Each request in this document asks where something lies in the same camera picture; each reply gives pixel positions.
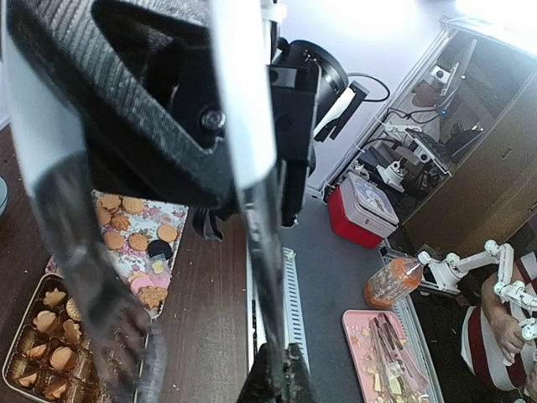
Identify light blue striped bowl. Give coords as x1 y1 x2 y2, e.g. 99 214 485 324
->
0 177 8 217

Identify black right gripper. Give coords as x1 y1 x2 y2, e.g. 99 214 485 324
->
6 1 317 227

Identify person in striped shirt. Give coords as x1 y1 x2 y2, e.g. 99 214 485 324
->
461 273 536 392

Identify orange drink bottle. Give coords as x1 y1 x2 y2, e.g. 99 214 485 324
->
364 257 424 309

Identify red tin box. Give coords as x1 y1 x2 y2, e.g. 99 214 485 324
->
327 173 399 249

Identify aluminium front rail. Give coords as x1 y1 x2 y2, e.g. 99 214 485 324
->
246 248 310 370

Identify pink round cookie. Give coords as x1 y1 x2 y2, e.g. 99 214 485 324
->
128 272 171 295

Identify brown flower cookie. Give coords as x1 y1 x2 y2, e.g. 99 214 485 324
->
43 288 66 307

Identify metal serving tongs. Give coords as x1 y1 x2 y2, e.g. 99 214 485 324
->
1 1 286 402

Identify pink plate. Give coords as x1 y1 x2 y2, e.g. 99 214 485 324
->
341 310 436 402

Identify black sandwich cookie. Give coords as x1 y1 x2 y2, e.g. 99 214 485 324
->
147 239 172 260

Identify gold cookie tin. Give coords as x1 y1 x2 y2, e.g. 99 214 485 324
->
0 272 152 403

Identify floral cookie tray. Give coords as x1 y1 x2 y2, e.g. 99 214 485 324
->
44 188 190 322

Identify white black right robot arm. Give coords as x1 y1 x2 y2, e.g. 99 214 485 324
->
3 1 367 227

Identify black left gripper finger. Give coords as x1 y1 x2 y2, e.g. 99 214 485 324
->
237 343 319 403

